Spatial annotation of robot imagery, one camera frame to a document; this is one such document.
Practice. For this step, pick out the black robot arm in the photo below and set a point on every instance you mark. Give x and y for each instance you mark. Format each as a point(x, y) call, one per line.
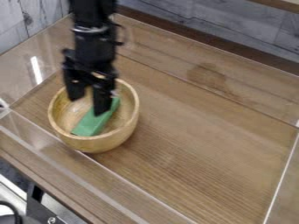
point(94, 13)

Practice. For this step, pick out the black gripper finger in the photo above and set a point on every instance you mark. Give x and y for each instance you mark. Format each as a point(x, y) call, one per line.
point(104, 93)
point(75, 84)

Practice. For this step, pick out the green stick block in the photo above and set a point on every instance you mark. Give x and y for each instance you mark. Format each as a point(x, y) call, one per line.
point(92, 124)

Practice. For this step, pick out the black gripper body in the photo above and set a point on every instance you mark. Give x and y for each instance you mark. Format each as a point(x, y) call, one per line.
point(94, 53)

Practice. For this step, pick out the black table leg bracket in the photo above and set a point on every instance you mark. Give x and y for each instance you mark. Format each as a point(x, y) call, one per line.
point(37, 210)

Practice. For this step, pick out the clear acrylic enclosure wall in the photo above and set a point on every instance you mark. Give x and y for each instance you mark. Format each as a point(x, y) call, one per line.
point(213, 158)

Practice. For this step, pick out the wooden bowl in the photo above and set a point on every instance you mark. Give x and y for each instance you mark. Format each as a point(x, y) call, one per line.
point(66, 114)

